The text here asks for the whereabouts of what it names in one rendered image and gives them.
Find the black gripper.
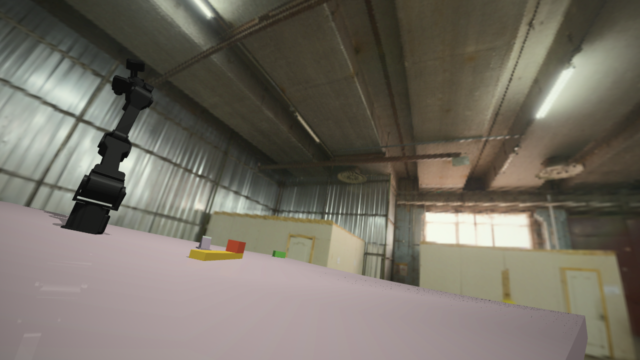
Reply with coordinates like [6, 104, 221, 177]
[126, 58, 145, 90]

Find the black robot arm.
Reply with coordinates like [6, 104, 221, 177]
[61, 75, 154, 235]

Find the yellow bar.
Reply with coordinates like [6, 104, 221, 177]
[189, 239, 246, 261]

